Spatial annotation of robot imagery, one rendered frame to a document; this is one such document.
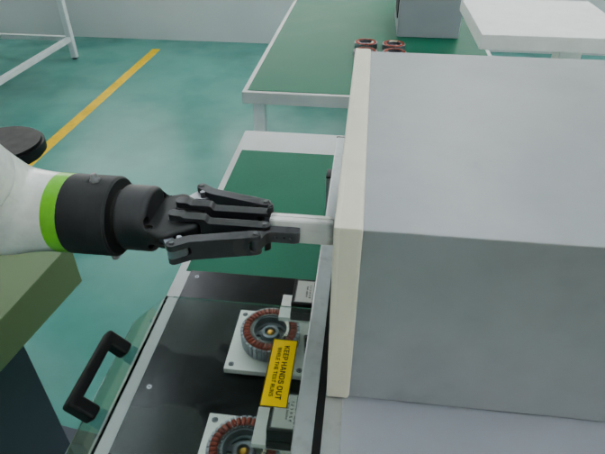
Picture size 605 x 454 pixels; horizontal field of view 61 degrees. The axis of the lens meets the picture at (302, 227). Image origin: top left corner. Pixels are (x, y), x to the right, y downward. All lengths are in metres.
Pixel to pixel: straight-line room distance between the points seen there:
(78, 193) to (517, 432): 0.50
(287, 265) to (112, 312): 1.21
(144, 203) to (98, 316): 1.75
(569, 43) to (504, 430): 1.02
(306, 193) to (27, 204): 0.99
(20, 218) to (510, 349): 0.51
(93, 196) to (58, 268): 0.63
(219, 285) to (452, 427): 0.74
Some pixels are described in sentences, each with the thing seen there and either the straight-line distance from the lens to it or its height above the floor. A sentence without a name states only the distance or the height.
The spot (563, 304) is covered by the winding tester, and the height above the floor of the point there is 1.26.
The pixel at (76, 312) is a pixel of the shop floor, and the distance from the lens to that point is 2.36.
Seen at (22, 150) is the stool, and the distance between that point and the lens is 2.41.
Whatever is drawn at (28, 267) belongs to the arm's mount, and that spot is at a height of 0.85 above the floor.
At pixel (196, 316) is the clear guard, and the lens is 0.68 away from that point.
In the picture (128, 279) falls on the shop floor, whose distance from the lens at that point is 2.44.
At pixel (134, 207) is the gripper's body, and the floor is 1.24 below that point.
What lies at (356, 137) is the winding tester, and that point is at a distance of 0.51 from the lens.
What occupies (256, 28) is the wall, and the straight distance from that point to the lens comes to 5.44.
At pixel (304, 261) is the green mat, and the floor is 0.75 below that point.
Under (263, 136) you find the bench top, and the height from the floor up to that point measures 0.75.
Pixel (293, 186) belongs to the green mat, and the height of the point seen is 0.75.
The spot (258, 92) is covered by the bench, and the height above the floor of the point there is 0.75.
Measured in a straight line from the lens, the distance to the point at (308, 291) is 0.91.
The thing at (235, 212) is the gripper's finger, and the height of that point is 1.22.
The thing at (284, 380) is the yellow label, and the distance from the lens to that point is 0.60.
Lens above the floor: 1.55
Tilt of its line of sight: 36 degrees down
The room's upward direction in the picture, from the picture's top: straight up
